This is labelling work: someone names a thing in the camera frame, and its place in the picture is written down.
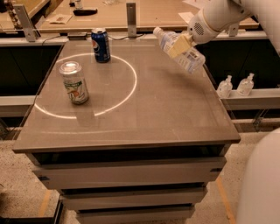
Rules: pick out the clear sanitizer bottle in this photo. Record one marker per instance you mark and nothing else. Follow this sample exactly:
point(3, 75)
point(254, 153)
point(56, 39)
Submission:
point(225, 87)
point(246, 85)

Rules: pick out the grey drawer cabinet table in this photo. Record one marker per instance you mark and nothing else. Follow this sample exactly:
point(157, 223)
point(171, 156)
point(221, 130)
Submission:
point(144, 145)

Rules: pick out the blue Pepsi can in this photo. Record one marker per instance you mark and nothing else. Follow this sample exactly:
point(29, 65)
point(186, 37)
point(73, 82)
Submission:
point(100, 42)

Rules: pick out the right clear sanitizer bottle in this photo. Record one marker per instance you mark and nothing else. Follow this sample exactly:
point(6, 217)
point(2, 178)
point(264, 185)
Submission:
point(246, 85)

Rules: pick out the black remote on desk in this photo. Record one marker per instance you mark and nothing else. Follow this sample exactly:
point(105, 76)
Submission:
point(84, 12)

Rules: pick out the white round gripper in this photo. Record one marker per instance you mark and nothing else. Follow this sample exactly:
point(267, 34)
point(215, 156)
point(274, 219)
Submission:
point(199, 27)

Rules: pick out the left clear sanitizer bottle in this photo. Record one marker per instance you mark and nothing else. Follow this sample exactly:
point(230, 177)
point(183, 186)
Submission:
point(225, 87)

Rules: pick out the right metal bracket post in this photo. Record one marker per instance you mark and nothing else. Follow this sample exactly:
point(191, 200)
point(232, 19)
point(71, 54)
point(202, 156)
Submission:
point(233, 30)

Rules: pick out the white paper sheet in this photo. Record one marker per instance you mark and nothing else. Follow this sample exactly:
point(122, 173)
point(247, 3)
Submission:
point(186, 16)

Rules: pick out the small paper card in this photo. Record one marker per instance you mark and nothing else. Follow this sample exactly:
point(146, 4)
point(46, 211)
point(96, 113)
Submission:
point(59, 19)

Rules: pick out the metal bracket post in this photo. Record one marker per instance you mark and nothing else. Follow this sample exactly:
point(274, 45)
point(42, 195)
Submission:
point(233, 30)
point(30, 32)
point(131, 20)

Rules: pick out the green white soda can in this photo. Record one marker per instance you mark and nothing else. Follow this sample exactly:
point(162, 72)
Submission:
point(74, 82)

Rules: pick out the left metal bracket post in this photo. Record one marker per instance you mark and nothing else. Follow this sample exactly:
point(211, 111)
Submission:
point(30, 32)

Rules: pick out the blue plastic water bottle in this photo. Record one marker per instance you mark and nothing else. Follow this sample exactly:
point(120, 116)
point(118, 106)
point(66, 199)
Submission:
point(190, 60)

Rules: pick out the middle metal bracket post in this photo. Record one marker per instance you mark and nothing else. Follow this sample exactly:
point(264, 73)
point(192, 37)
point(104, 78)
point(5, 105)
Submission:
point(131, 20)

